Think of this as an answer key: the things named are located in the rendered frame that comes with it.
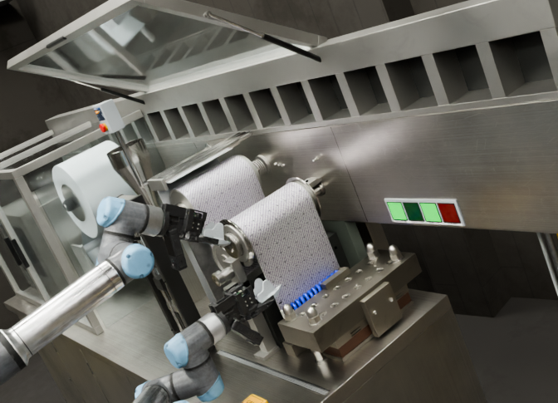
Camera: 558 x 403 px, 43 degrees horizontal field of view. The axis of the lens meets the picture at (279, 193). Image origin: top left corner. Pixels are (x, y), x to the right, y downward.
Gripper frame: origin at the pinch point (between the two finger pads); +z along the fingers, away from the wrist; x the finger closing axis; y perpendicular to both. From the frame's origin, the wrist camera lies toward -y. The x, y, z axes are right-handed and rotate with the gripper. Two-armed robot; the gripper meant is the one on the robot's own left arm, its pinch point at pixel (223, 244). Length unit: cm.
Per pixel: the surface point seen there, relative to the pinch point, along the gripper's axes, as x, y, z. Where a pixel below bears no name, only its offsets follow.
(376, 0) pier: 63, 118, 87
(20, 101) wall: 405, 92, 29
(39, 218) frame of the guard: 97, -1, -22
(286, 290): -5.3, -8.9, 19.6
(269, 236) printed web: -5.3, 4.6, 10.5
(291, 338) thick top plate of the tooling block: -13.3, -21.0, 18.3
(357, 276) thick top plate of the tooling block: -15.3, -1.4, 35.3
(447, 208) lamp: -47, 18, 33
